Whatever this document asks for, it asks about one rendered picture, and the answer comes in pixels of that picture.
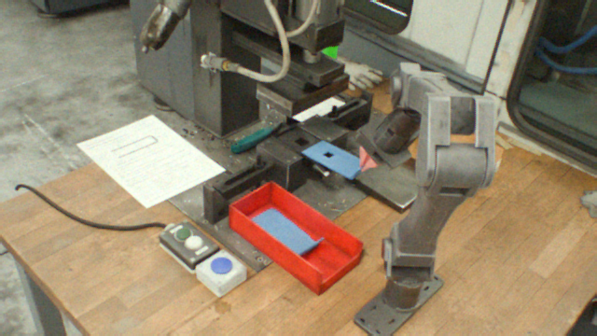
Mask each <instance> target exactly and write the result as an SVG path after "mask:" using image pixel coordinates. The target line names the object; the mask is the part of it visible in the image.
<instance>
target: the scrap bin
mask: <svg viewBox="0 0 597 336"><path fill-rule="evenodd" d="M271 208H275V209H276V210H277V211H279V212H280V213H281V214H282V215H284V216H285V217H287V218H288V219H289V220H290V221H292V223H293V224H296V225H297V226H298V227H299V228H301V229H302V230H303V231H305V232H306V233H307V234H309V235H310V236H311V238H312V239H313V240H314V241H315V242H317V241H318V240H320V239H322V238H324V240H323V241H322V242H321V243H319V244H318V245H317V246H315V247H314V248H313V249H311V250H310V251H308V252H307V253H305V254H303V255H302V256H300V255H298V254H297V253H296V252H294V251H293V250H292V249H291V248H290V247H289V246H287V245H284V244H283V243H281V242H280V241H279V240H277V239H276V238H275V237H273V236H272V235H271V234H270V233H269V232H268V231H266V230H265V229H263V228H262V227H260V226H259V225H258V224H256V223H255V222H253V221H252V220H251V219H252V218H253V217H256V216H258V215H260V214H262V213H263V212H265V211H267V210H269V209H271ZM229 227H230V228H231V229H232V230H234V231H235V232H236V233H238V234H239V235H240V236H242V238H243V239H245V240H246V241H247V242H248V243H249V244H250V245H253V246H254V247H256V248H257V249H258V250H259V251H261V252H262V253H263V254H265V255H266V256H267V257H269V258H270V259H271V260H272V261H273V262H274V263H276V264H277V265H278V266H280V267H282V268H283V269H285V270H286V271H287V272H289V273H290V274H292V276H293V277H294V278H296V279H297V280H298V281H300V283H301V284H303V285H304V286H305V287H308V288H309V289H311V290H312V291H313V292H314V293H315V294H316V295H317V296H320V295H321V294H322V293H324V292H325V291H326V290H327V289H329V288H330V287H333V286H334V285H335V284H336V283H337V282H338V281H339V280H340V279H341V278H342V277H343V276H344V275H346V274H347V273H348V272H350V271H351V270H352V269H353V268H355V267H357V265H359V262H360V258H361V252H362V247H363V242H362V241H360V240H359V239H357V237H355V236H354V235H352V234H351V233H349V232H348V231H347V230H345V229H344V228H342V227H341V226H339V225H338V224H336V223H334V222H333V221H331V220H330V219H328V218H327V217H325V216H323V215H322V214H320V213H319V212H317V211H316V210H314V208H312V207H311V206H309V205H308V204H306V203H304V202H302V201H301V200H299V199H298V198H296V197H295V196H293V195H292V193H290V192H289V191H287V190H286V189H284V188H282V187H281V186H279V185H278V184H276V183H275V182H272V181H271V182H268V183H266V184H265V185H263V186H261V187H260V188H258V189H255V190H254V191H252V192H250V193H249V194H248V195H246V196H244V197H243V198H241V199H240V200H238V201H237V202H235V203H231V204H229Z"/></svg>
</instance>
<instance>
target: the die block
mask: <svg viewBox="0 0 597 336"><path fill-rule="evenodd" d="M347 139H348V135H347V136H345V137H344V138H342V139H339V140H338V141H336V142H335V143H333V144H334V145H336V147H339V148H341V149H344V150H346V145H347ZM258 155H259V156H261V157H262V159H269V160H270V161H272V176H271V177H269V178H267V179H266V180H264V181H265V182H271V181H272V182H275V183H276V184H278V185H279V186H281V187H282V188H284V189H286V190H287V191H289V192H290V193H292V192H293V191H294V190H296V189H298V188H300V187H301V186H303V185H305V184H306V183H307V174H308V168H307V167H306V166H304V165H303V164H302V161H301V162H299V163H297V164H296V165H294V166H292V168H290V169H288V168H286V167H285V166H283V165H282V164H281V163H279V162H278V161H274V160H273V159H271V157H269V156H267V155H266V154H264V153H263V152H261V151H260V150H258V149H257V156H258Z"/></svg>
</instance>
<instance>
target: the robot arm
mask: <svg viewBox="0 0 597 336"><path fill-rule="evenodd" d="M390 83H391V84H390V88H389V91H390V99H391V102H392V108H393V109H394V111H393V112H391V113H389V114H388V115H387V116H386V118H385V119H383V120H381V119H374V120H373V121H371V122H369V123H368V124H366V125H364V126H362V127H360V128H359V130H358V131H357V137H356V138H355V139H356V140H357V142H358V144H359V145H360V146H361V147H360V163H359V167H361V166H363V165H364V164H365V165H364V167H363V168H362V170H361V172H364V171H366V170H367V169H368V168H372V167H377V166H379V165H380V164H381V163H383V162H384V161H385V163H386V164H387V165H388V166H389V167H390V169H389V171H393V170H395V168H396V167H397V166H398V165H400V163H402V162H405V161H408V160H409V159H410V158H411V157H412V155H411V153H410V152H409V151H408V150H407V148H408V147H409V146H410V145H411V144H412V143H413V142H414V141H415V140H416V139H417V138H418V137H419V136H420V139H419V145H418V151H417V159H416V176H417V181H418V183H419V185H420V186H421V188H420V191H419V193H418V195H417V197H416V199H415V201H414V203H413V204H412V207H411V209H410V210H409V212H408V213H407V215H406V216H405V217H404V218H403V219H402V220H400V222H399V223H394V224H393V227H392V229H391V230H390V233H389V237H386V238H382V247H381V258H382V260H383V268H384V274H385V280H387V282H386V286H385V287H383V288H382V290H381V291H380V292H379V294H378V295H377V296H376V297H374V298H373V299H372V300H371V301H370V302H369V303H367V304H366V305H365V306H364V307H363V308H362V309H359V310H358V311H357V313H356V314H355V315H354V320H353V321H354V324H355V325H357V327H358V328H360V329H361V330H363V331H364V332H365V333H367V334H368V335H369V336H392V335H393V334H394V333H395V332H396V331H397V330H399V329H400V328H401V327H402V326H403V325H404V324H405V323H406V322H407V321H408V320H409V319H410V318H411V317H412V316H413V315H414V314H415V313H416V312H417V311H418V310H419V309H421V308H422V306H423V305H424V304H425V303H426V302H428V301H429V300H430V299H431V298H432V297H433V296H434V295H435V294H436V293H437V292H438V291H439V290H440V289H441V288H442V287H443V283H444V281H443V278H441V277H440V276H438V275H437V274H435V273H434V271H435V262H436V251H437V241H438V238H439V235H440V234H441V233H442V231H443V228H444V226H445V224H447V222H448V220H449V219H450V217H451V215H452V213H453V212H454V211H455V209H456V208H457V207H458V206H459V205H460V204H461V203H464V202H465V201H466V200H467V198H472V199H473V198H474V196H475V195H476V193H477V192H478V190H479V189H487V188H488V187H489V186H490V185H491V184H492V182H493V177H494V171H495V100H494V98H492V97H487V96H471V95H469V94H465V93H462V92H460V91H458V90H456V89H455V88H454V87H452V86H450V85H449V84H448V81H447V79H446V77H445V76H443V74H441V73H430V72H421V67H420V64H419V63H400V65H399V68H398V69H397V70H395V72H394V73H393V74H392V75H391V76H390ZM475 131H476V140H475V143H469V142H454V141H450V135H464V136H469V135H472V134H473V133H474V132H475ZM426 289H427V290H426ZM425 290H426V291H425ZM373 309H375V310H374V311H372V310H373ZM392 322H393V324H392V325H389V324H391V323H392Z"/></svg>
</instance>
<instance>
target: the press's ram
mask: <svg viewBox="0 0 597 336"><path fill-rule="evenodd" d="M232 42H233V43H235V44H237V45H238V46H240V47H242V48H244V49H247V50H249V51H250V52H252V53H254V54H256V55H258V56H260V57H262V58H264V59H266V60H268V61H270V62H271V63H274V64H276V65H278V66H279V67H281V68H282V66H283V61H284V55H283V49H282V44H281V40H280V36H278V35H277V36H272V35H270V34H266V33H264V32H262V31H260V30H258V29H257V28H254V27H252V26H250V25H249V26H247V27H244V28H242V29H239V30H236V31H232ZM288 44H289V49H290V66H289V69H288V72H287V74H286V75H285V76H284V77H283V78H281V79H280V80H278V81H275V82H271V83H270V82H264V81H260V82H258V83H257V99H259V100H260V101H262V102H264V103H266V104H267V107H268V109H276V110H277V111H279V112H281V113H283V114H284V115H286V116H288V117H290V118H293V117H295V116H296V115H298V114H300V113H302V112H304V111H306V110H308V109H310V108H312V107H314V106H315V105H318V104H320V103H322V102H324V101H325V100H327V99H329V98H331V97H335V96H336V95H338V94H340V93H342V92H344V91H347V90H348V89H349V82H350V75H348V74H346V73H344V71H345V63H343V62H341V61H339V60H337V59H336V58H333V57H331V56H329V55H325V54H324V53H322V52H321V50H320V52H319V53H318V54H317V55H311V53H310V52H309V51H308V50H307V49H305V48H303V47H301V46H299V45H297V44H295V43H292V42H291V43H288Z"/></svg>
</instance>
